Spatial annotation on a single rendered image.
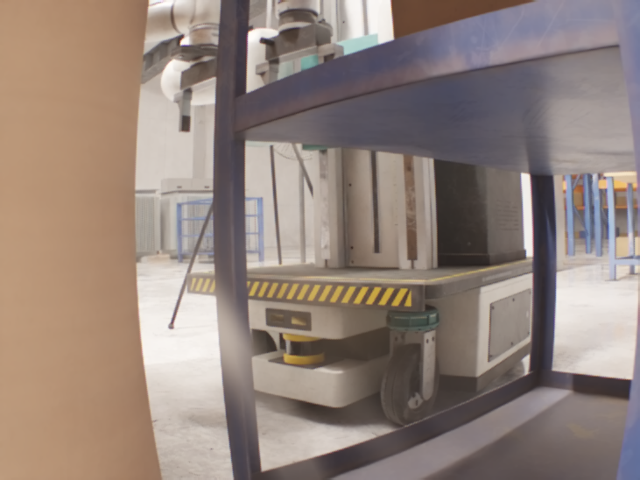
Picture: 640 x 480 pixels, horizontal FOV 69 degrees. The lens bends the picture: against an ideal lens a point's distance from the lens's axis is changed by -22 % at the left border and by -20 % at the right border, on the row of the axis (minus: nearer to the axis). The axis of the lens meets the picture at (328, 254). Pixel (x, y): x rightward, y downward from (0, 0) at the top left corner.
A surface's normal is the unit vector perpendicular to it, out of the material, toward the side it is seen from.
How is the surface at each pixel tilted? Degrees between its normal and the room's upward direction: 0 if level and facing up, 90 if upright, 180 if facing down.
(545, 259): 90
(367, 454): 90
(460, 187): 90
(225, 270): 90
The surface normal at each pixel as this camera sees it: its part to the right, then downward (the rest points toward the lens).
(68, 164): 0.92, -0.01
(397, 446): 0.63, 0.01
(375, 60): -0.77, 0.04
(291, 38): -0.61, 0.04
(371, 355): 0.79, 0.00
